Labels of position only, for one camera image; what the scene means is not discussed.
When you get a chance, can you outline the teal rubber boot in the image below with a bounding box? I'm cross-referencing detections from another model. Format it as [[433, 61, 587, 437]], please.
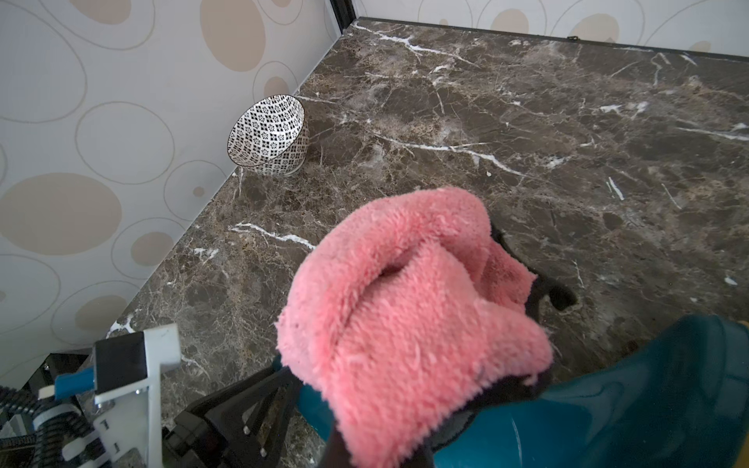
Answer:
[[274, 312, 749, 468]]

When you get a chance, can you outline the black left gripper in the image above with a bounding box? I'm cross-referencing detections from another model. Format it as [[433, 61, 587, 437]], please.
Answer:
[[162, 367, 302, 467]]

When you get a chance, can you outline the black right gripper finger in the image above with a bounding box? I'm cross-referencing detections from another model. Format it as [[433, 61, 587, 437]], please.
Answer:
[[491, 224, 579, 322]]

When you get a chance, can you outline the black corner frame post left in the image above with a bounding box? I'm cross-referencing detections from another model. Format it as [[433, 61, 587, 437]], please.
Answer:
[[329, 0, 357, 32]]

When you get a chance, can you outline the patterned black white bowl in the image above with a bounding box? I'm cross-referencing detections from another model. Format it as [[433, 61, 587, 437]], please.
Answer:
[[227, 95, 309, 177]]

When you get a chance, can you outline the pink microfiber cloth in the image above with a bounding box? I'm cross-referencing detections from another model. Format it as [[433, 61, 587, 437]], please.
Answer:
[[276, 187, 553, 467]]

